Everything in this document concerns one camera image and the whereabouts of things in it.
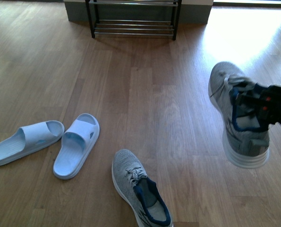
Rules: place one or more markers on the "light blue slipper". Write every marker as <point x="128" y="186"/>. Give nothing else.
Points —
<point x="76" y="144"/>
<point x="30" y="139"/>

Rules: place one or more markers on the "grey knit sneaker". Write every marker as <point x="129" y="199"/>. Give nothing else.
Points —
<point x="245" y="140"/>
<point x="139" y="191"/>

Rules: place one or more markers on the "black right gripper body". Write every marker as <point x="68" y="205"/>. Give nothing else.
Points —
<point x="255" y="108"/>

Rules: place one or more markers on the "black metal shoe rack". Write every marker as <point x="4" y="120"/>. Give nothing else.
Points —
<point x="134" y="17"/>

